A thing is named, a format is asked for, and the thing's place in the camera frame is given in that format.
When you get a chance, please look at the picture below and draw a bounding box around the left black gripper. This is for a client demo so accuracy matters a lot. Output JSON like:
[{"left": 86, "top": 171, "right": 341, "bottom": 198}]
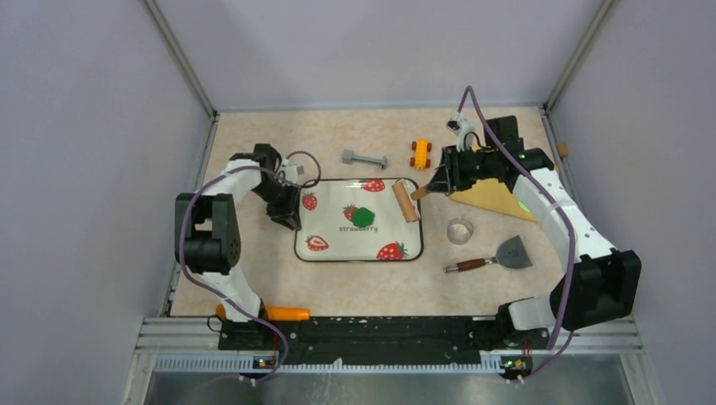
[{"left": 252, "top": 179, "right": 301, "bottom": 230}]

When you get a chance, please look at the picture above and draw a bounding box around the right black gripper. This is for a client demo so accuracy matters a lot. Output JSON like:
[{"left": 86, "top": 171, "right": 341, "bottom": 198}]
[{"left": 426, "top": 144, "right": 498, "bottom": 193}]

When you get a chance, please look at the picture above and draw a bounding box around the wooden rolling pin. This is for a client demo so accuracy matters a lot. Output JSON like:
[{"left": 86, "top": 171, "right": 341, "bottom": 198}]
[{"left": 392, "top": 179, "right": 428, "bottom": 223}]

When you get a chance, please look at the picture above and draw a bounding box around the white strawberry tray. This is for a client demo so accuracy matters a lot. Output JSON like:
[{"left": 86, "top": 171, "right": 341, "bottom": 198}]
[{"left": 294, "top": 178, "right": 424, "bottom": 262}]

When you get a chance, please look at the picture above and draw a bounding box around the green dough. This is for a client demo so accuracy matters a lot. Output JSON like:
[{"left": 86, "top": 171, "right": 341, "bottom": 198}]
[{"left": 351, "top": 208, "right": 375, "bottom": 228}]

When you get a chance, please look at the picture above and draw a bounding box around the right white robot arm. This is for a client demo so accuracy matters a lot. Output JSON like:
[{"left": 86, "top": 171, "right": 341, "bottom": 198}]
[{"left": 421, "top": 112, "right": 642, "bottom": 348}]

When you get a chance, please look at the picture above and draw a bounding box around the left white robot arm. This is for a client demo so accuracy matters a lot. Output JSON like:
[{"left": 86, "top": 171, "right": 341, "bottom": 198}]
[{"left": 174, "top": 143, "right": 301, "bottom": 349}]

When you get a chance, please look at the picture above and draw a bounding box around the yellow toy car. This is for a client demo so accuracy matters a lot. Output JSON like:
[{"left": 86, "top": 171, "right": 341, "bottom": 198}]
[{"left": 409, "top": 138, "right": 432, "bottom": 170}]

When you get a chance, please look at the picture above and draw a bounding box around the yellow cutting board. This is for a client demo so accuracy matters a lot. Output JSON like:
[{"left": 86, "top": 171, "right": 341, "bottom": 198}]
[{"left": 449, "top": 147, "right": 537, "bottom": 222}]

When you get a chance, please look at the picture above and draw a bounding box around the grey toy bolt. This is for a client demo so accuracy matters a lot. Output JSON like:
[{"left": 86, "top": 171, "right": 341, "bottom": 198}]
[{"left": 341, "top": 149, "right": 388, "bottom": 170}]

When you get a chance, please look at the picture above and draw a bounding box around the orange marker pen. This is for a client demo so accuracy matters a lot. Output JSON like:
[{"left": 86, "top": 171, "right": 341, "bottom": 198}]
[{"left": 215, "top": 302, "right": 312, "bottom": 322}]

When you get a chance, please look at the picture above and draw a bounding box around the small wooden block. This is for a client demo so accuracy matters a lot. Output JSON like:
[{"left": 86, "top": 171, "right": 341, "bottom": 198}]
[{"left": 556, "top": 142, "right": 569, "bottom": 158}]

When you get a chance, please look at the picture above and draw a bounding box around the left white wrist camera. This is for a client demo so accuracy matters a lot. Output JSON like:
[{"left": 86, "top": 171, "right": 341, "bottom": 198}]
[{"left": 278, "top": 159, "right": 304, "bottom": 183}]

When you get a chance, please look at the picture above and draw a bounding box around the round metal cutter ring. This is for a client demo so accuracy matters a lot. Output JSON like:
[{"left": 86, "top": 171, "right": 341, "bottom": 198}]
[{"left": 446, "top": 217, "right": 475, "bottom": 246}]

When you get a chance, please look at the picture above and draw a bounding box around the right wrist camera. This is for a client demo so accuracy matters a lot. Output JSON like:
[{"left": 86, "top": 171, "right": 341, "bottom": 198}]
[{"left": 446, "top": 111, "right": 472, "bottom": 151}]

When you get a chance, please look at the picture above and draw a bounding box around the wooden handled scraper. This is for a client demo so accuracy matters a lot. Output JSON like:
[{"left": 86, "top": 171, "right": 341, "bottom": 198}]
[{"left": 443, "top": 235, "right": 533, "bottom": 274}]

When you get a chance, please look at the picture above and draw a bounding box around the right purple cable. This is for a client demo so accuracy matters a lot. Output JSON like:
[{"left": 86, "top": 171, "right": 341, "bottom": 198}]
[{"left": 455, "top": 84, "right": 578, "bottom": 381}]

